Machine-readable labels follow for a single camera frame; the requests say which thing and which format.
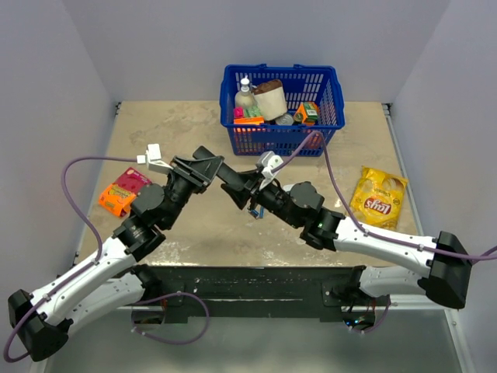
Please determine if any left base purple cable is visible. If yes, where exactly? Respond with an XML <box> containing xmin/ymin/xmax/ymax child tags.
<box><xmin>130</xmin><ymin>291</ymin><xmax>211</xmax><ymax>345</ymax></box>

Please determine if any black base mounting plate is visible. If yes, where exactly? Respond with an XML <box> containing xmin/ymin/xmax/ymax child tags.
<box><xmin>130</xmin><ymin>265</ymin><xmax>388</xmax><ymax>323</ymax></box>

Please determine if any green small packet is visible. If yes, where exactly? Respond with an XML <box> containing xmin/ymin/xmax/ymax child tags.
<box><xmin>244</xmin><ymin>106</ymin><xmax>262</xmax><ymax>118</ymax></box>

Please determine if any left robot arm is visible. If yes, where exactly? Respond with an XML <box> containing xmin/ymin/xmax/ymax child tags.
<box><xmin>8</xmin><ymin>152</ymin><xmax>224</xmax><ymax>362</ymax></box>

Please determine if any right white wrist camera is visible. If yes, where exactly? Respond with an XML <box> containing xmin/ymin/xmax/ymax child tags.
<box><xmin>256</xmin><ymin>151</ymin><xmax>283</xmax><ymax>190</ymax></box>

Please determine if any purple camera cable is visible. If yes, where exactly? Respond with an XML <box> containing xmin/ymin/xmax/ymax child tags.
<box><xmin>271</xmin><ymin>131</ymin><xmax>497</xmax><ymax>262</ymax></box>
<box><xmin>2</xmin><ymin>155</ymin><xmax>141</xmax><ymax>363</ymax></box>

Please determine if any metal tin can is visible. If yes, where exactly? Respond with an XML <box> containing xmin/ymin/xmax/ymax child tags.
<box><xmin>275</xmin><ymin>113</ymin><xmax>294</xmax><ymax>126</ymax></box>

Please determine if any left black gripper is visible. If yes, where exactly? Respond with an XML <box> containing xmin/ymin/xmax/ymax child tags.
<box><xmin>163</xmin><ymin>155</ymin><xmax>224</xmax><ymax>228</ymax></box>

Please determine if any orange green juice carton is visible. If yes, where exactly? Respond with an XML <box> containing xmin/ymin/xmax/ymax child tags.
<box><xmin>294</xmin><ymin>102</ymin><xmax>319</xmax><ymax>126</ymax></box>

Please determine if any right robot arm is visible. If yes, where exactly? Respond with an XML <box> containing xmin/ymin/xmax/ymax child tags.
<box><xmin>217</xmin><ymin>169</ymin><xmax>472</xmax><ymax>309</ymax></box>

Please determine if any white pump bottle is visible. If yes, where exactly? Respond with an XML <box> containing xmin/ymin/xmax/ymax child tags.
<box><xmin>235</xmin><ymin>75</ymin><xmax>255</xmax><ymax>109</ymax></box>

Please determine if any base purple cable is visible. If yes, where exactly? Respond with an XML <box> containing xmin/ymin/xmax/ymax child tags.
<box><xmin>130</xmin><ymin>291</ymin><xmax>211</xmax><ymax>345</ymax></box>
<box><xmin>347</xmin><ymin>295</ymin><xmax>393</xmax><ymax>335</ymax></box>

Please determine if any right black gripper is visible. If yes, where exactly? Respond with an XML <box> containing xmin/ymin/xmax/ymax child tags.
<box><xmin>222</xmin><ymin>168</ymin><xmax>301</xmax><ymax>229</ymax></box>

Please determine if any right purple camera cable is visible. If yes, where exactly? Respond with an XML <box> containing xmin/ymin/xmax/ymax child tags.
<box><xmin>271</xmin><ymin>131</ymin><xmax>497</xmax><ymax>262</ymax></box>

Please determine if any yellow Lays chips bag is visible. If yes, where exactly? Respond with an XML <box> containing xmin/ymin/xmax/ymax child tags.
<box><xmin>349</xmin><ymin>166</ymin><xmax>408</xmax><ymax>231</ymax></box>

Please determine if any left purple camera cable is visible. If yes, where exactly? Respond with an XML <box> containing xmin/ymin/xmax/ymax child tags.
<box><xmin>2</xmin><ymin>155</ymin><xmax>141</xmax><ymax>363</ymax></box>

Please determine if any orange flat box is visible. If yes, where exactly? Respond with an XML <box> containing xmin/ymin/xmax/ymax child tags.
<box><xmin>234</xmin><ymin>117</ymin><xmax>265</xmax><ymax>125</ymax></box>

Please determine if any white remote control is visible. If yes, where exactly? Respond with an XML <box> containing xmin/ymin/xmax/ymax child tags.
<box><xmin>283</xmin><ymin>184</ymin><xmax>294</xmax><ymax>193</ymax></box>

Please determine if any blue plastic shopping basket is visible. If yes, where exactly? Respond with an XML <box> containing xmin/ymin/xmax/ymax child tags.
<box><xmin>219</xmin><ymin>64</ymin><xmax>345</xmax><ymax>157</ymax></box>

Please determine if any orange pink candy box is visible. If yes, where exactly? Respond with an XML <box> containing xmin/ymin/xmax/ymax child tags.
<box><xmin>98</xmin><ymin>167</ymin><xmax>151</xmax><ymax>218</ymax></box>

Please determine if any white brown paper bag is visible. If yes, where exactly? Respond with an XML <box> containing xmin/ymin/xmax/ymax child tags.
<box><xmin>252</xmin><ymin>79</ymin><xmax>287</xmax><ymax>121</ymax></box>

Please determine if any black remote control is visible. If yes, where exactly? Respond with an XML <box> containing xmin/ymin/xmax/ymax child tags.
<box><xmin>193</xmin><ymin>146</ymin><xmax>245</xmax><ymax>189</ymax></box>

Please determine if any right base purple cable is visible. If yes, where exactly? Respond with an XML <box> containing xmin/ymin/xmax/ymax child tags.
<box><xmin>347</xmin><ymin>295</ymin><xmax>393</xmax><ymax>335</ymax></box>

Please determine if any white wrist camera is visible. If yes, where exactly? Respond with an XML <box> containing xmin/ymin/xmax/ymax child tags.
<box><xmin>256</xmin><ymin>151</ymin><xmax>283</xmax><ymax>190</ymax></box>
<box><xmin>136</xmin><ymin>143</ymin><xmax>173</xmax><ymax>175</ymax></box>

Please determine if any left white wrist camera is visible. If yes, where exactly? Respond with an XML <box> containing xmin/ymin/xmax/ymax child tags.
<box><xmin>136</xmin><ymin>143</ymin><xmax>173</xmax><ymax>175</ymax></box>

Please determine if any pink small box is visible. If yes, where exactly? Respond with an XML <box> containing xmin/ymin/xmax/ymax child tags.
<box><xmin>233</xmin><ymin>106</ymin><xmax>245</xmax><ymax>119</ymax></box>

